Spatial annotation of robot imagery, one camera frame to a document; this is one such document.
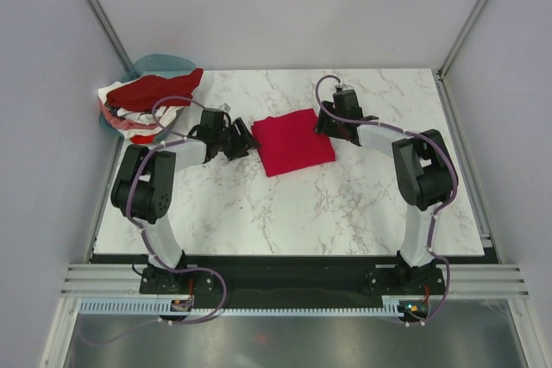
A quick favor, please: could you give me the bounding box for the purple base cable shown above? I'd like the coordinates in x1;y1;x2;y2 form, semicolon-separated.
383;258;454;328
77;266;229;346

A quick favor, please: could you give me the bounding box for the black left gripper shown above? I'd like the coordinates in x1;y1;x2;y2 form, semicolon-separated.
216;118;261;162

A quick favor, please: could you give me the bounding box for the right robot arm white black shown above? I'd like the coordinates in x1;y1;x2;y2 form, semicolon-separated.
316;85;459;294

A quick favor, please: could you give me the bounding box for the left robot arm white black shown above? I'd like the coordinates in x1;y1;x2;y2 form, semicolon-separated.
110;109;261;293

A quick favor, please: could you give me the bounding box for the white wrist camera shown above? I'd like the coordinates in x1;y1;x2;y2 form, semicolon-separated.
335;83;352;92
220;103;231;113

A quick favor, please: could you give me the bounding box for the blue plastic basket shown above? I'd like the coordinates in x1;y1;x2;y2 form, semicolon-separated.
99;54;199;142

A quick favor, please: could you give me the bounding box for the aluminium frame post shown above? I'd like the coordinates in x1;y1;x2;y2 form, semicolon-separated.
435;0;491;83
85;0;133;71

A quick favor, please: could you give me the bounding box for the bright red t-shirt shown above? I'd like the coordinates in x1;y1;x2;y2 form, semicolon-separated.
252;109;336;178

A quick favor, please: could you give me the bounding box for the dark red folded shirt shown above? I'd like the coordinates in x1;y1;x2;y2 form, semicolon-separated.
107;68;204;112

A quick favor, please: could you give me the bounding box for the light blue cable duct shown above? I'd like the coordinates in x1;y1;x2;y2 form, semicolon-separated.
78;296;404;317

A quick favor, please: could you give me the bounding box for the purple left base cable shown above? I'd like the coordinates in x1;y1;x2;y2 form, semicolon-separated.
77;266;229;346

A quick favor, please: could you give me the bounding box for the right aluminium frame post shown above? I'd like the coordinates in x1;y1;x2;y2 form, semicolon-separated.
435;0;491;83

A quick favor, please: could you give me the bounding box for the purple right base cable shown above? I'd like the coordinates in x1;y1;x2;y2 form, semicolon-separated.
383;258;454;328

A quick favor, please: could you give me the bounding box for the pink folded shirt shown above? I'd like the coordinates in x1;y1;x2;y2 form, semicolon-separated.
100;108;162;140

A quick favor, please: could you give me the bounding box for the red shirt bottom of pile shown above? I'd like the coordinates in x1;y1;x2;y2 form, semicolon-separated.
129;131;156;145

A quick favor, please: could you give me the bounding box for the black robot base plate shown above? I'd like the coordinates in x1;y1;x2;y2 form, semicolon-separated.
140;255;445;307

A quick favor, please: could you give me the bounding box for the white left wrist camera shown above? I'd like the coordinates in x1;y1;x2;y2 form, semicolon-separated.
220;103;231;113

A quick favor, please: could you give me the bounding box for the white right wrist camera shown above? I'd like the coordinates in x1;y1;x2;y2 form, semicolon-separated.
335;83;352;92

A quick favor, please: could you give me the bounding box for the left aluminium frame post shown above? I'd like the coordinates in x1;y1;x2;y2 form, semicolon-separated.
85;0;133;71

